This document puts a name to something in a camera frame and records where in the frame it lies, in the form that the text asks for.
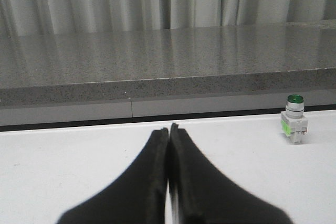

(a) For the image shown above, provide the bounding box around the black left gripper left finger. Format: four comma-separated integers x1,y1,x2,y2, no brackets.
58,128,169,223

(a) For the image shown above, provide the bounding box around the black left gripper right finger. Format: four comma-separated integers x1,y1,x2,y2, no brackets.
168,123,292,223

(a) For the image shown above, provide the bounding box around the grey curtain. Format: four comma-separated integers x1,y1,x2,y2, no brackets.
1,0,335,37

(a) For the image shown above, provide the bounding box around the green pushbutton switch white body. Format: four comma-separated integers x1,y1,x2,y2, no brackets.
281,94,308,144

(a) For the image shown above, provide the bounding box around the grey granite counter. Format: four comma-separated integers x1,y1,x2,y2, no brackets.
1,20,335,129

